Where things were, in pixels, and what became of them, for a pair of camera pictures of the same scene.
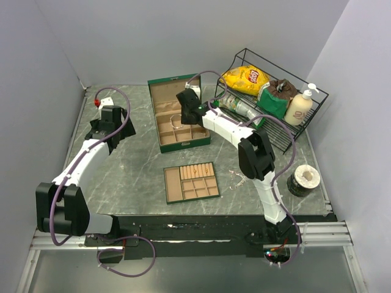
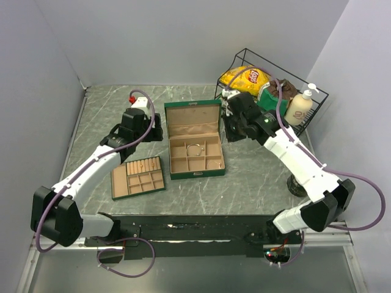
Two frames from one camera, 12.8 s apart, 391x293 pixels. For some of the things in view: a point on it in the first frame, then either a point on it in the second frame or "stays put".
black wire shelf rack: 261,94 stays put
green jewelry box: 173,135 to 193,129
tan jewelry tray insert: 190,182 to 137,177
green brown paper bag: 274,96 stays put
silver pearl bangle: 199,129 to 219,163
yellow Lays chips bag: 247,79 stays put
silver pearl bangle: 180,121 to 201,149
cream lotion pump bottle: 300,107 stays put
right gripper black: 184,121 to 231,137
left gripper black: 127,130 to 155,133
